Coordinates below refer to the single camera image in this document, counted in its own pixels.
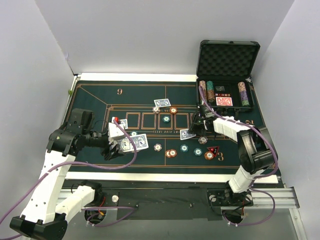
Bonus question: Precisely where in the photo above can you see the blue card seat three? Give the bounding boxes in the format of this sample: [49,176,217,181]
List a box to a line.
[179,129,196,141]

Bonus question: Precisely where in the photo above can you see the red triangular marker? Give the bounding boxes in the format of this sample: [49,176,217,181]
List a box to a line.
[207,146,220,156]

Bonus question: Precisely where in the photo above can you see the blue card seat five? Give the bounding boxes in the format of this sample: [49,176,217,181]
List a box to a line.
[120,119,128,129]

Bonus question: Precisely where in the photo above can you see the red five chips seat three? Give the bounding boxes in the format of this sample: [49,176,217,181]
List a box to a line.
[204,151,214,160]

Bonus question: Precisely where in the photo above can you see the blue backed card deck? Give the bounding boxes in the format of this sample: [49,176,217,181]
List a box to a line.
[131,134,149,151]

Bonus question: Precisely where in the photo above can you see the red five chips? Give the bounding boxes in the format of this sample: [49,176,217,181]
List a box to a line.
[169,107,178,114]

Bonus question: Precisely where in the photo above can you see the green fifty chips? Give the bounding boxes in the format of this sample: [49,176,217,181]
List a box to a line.
[162,115,171,123]

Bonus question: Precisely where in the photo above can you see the red five chip stack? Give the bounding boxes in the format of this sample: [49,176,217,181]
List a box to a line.
[165,149,177,158]

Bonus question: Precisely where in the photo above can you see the blue card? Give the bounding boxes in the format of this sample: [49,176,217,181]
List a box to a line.
[154,98,171,108]

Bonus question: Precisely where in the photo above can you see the blue playing card box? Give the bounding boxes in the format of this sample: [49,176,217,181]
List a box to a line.
[119,137,134,153]

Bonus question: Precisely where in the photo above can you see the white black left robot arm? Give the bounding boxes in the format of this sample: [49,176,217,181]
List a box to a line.
[9,108,128,240]

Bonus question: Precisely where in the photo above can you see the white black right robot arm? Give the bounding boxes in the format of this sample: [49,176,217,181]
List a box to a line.
[188,104,278,205]

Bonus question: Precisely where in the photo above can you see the green chip stack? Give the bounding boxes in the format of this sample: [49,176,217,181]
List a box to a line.
[180,144,189,153]

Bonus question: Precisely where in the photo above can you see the red card deck in case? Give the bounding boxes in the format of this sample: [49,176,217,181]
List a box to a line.
[216,97,233,107]

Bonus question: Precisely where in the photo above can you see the green brown chip row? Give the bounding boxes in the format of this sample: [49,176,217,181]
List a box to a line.
[206,81,215,103]

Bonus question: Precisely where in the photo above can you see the brown chip row in case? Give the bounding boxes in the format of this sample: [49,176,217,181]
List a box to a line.
[199,80,207,105]

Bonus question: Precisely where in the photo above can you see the dark green poker mat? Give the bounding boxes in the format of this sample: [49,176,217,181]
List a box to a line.
[66,79,279,176]

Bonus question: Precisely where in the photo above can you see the purple brown chip row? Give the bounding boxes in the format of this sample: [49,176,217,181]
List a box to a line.
[238,82,250,107]

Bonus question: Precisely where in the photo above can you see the black poker chip case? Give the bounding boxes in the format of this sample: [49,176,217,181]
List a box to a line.
[196,40,260,116]

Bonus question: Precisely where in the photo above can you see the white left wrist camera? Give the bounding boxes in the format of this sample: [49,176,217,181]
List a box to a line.
[107,117,126,144]

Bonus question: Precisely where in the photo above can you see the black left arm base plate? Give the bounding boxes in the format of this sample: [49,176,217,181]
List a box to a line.
[85,188,120,207]

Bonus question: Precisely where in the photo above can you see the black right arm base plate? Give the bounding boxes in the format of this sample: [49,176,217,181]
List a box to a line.
[206,189,254,207]

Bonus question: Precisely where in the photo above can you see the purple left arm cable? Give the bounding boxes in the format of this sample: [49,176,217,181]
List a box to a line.
[0,118,138,240]

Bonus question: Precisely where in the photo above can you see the aluminium mounting rail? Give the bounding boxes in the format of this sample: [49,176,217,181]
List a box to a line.
[56,186,300,210]

